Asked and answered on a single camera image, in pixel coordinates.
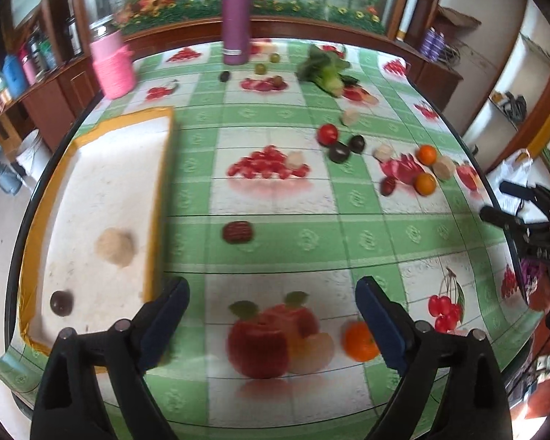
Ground white wall shelf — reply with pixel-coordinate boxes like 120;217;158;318
463;0;550;147

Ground cardboard box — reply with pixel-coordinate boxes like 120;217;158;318
440;5;482;28

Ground pink bottle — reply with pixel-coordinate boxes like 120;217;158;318
21;52;38;85

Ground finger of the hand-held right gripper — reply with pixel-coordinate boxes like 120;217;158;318
480;206;550;257
499;181;550;225

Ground white plastic bucket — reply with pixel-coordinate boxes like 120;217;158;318
17;129;42;172

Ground grey plastic jug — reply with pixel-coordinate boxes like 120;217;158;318
0;160;23;195

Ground purple thermos bottle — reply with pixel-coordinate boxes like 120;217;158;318
220;0;254;66

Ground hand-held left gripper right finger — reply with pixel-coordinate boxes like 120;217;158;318
355;276;514;440

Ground pink knitted cup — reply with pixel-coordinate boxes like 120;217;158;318
89;30;137;100

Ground white plastic bag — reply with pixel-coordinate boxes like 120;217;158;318
499;149;546;202

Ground white paper rolls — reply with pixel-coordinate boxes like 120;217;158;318
396;0;429;42

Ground white foam tray yellow tape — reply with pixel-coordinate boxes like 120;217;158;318
18;106;176;372

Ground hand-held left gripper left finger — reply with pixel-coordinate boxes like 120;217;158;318
31;276;191;440

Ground green bok choy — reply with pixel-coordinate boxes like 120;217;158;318
296;45;360;98

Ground purple cans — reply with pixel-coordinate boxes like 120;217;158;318
419;27;445;60

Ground blue plastic jug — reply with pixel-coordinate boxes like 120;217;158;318
2;54;27;99

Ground large beige chunk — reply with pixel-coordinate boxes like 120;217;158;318
95;228;136;267

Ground wooden cabinet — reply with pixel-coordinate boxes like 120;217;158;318
0;0;463;157

